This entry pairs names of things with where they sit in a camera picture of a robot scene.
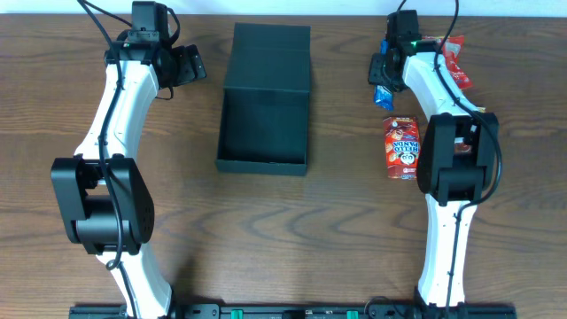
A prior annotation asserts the blue Oreo cookie pack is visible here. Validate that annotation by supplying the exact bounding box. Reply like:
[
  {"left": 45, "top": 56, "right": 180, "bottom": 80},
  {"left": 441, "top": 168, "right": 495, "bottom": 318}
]
[{"left": 374, "top": 39, "right": 393, "bottom": 111}]

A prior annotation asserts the red snack bag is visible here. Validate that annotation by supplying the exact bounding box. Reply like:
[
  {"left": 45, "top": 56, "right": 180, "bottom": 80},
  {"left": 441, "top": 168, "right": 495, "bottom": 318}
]
[{"left": 442, "top": 35, "right": 473, "bottom": 89}]

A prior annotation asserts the black gift box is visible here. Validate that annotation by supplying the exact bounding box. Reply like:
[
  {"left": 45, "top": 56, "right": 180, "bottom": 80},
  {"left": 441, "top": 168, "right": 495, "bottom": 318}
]
[{"left": 215, "top": 22, "right": 311, "bottom": 175}]

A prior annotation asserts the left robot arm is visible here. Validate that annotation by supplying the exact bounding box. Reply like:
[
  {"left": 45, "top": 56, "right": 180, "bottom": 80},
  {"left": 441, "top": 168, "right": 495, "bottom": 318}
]
[{"left": 50, "top": 1, "right": 206, "bottom": 318}]

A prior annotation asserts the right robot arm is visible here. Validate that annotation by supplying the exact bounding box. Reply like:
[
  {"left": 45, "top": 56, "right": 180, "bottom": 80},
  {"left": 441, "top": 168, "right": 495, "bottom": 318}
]
[{"left": 368, "top": 8, "right": 502, "bottom": 315}]

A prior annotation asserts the red Hello Panda box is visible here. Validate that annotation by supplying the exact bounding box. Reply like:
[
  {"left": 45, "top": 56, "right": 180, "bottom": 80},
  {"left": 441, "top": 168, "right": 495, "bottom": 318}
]
[{"left": 383, "top": 116, "right": 421, "bottom": 180}]

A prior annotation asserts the brown Pocky box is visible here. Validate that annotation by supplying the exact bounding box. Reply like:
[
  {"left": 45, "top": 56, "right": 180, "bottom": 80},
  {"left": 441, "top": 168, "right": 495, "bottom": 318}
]
[{"left": 455, "top": 105, "right": 487, "bottom": 155}]

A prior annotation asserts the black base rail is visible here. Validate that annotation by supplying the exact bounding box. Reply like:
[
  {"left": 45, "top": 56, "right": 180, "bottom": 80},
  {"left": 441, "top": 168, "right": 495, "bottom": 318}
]
[{"left": 68, "top": 302, "right": 518, "bottom": 319}]

